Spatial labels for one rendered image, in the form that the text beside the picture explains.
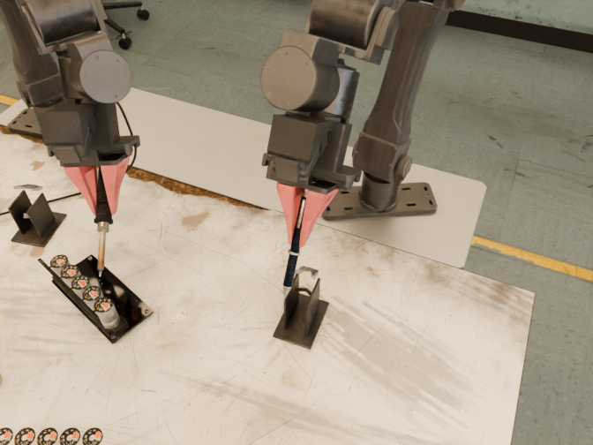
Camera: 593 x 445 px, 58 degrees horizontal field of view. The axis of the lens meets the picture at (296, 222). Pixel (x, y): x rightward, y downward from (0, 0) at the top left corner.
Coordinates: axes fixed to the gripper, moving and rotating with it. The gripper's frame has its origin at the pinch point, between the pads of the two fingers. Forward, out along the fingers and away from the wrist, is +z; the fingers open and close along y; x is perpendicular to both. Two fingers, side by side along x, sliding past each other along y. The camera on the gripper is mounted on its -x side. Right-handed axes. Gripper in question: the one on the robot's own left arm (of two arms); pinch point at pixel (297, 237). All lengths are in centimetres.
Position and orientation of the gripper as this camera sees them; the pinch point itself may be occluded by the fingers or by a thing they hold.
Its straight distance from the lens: 62.4
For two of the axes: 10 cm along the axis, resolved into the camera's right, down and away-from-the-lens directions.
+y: 9.3, 2.6, -2.4
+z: -2.0, 9.4, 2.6
